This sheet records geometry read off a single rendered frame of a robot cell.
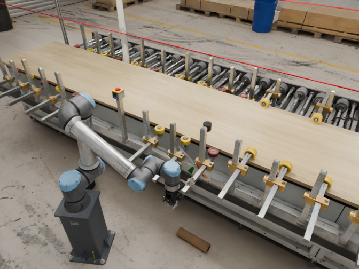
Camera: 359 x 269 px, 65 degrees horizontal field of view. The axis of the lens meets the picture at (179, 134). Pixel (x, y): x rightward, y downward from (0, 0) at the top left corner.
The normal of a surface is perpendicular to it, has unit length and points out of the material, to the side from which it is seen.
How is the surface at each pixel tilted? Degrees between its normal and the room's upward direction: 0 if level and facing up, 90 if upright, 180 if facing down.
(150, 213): 0
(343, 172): 0
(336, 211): 90
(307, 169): 0
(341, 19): 90
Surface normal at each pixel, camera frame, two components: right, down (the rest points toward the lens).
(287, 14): -0.58, 0.50
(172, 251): 0.00, -0.78
